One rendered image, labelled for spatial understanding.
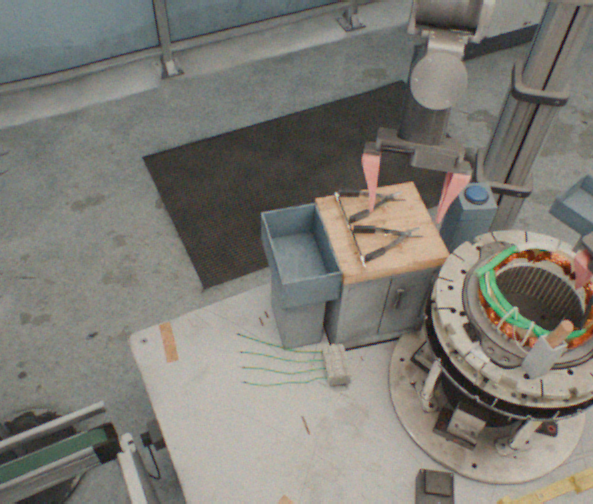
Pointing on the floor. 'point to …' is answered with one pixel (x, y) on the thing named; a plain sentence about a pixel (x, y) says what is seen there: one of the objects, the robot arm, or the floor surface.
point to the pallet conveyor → (56, 462)
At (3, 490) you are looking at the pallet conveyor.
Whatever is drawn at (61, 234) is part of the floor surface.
